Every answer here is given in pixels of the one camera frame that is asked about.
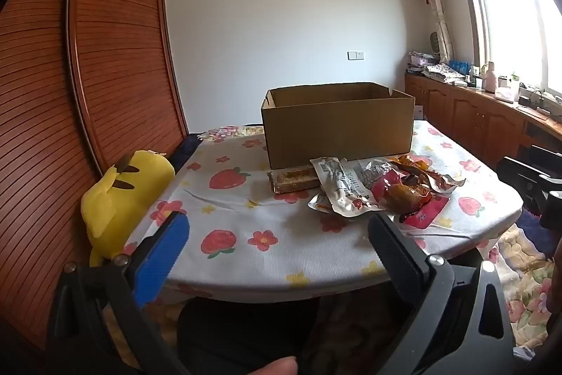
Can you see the silver grey snack packet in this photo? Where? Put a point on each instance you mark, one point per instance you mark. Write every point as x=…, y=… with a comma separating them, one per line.
x=373, y=170

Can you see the white wall switch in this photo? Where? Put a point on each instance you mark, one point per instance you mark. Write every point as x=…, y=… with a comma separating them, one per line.
x=355, y=55

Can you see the red snack packet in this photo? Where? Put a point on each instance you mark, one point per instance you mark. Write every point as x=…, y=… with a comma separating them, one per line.
x=404, y=197

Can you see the strawberry print tablecloth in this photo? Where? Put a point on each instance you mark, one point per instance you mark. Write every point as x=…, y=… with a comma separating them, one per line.
x=272, y=221

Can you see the wooden framed window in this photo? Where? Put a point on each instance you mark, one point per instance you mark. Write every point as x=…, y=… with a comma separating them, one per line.
x=513, y=14

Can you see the orange foil snack packet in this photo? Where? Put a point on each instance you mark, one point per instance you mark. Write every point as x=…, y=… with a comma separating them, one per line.
x=432, y=177

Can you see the yellow plush toy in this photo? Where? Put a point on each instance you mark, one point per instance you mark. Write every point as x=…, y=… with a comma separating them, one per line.
x=118, y=199

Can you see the brown cardboard box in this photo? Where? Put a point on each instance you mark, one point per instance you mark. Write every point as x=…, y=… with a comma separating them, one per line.
x=338, y=129

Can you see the stack of boxes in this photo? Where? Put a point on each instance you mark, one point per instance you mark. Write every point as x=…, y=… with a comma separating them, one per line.
x=420, y=61

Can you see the white snack packet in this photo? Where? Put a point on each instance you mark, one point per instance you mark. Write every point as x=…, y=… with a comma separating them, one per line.
x=342, y=186

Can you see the clear pack of brown cakes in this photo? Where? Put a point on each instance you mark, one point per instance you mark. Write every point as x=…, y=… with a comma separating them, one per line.
x=292, y=179

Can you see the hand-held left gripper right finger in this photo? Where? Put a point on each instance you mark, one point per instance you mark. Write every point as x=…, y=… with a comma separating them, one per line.
x=395, y=252

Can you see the floral blanket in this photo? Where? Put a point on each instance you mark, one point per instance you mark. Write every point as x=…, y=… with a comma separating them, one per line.
x=527, y=282

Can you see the wooden slatted wardrobe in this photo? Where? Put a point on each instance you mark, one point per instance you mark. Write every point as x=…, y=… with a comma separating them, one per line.
x=109, y=50

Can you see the wooden cabinet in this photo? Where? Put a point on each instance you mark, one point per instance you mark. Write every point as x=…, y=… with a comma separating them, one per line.
x=465, y=116

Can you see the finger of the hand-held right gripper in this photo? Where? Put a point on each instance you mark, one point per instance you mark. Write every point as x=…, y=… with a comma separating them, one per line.
x=522, y=173

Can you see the person's left hand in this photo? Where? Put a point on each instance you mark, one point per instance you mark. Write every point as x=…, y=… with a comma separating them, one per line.
x=272, y=367

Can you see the navy blanket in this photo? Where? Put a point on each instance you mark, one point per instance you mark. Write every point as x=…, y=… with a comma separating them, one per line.
x=188, y=151

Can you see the pink bottle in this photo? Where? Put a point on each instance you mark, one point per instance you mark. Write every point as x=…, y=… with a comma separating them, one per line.
x=490, y=78

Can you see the round dark hand fan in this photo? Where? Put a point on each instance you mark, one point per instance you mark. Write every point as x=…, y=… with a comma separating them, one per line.
x=434, y=43

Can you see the blue boxes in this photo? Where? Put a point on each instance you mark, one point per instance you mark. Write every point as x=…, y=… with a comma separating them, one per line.
x=461, y=66

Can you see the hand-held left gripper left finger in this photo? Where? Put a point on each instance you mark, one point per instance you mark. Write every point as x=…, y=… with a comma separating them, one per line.
x=162, y=256

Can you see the white container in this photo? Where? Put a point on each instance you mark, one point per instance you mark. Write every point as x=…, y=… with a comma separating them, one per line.
x=506, y=88

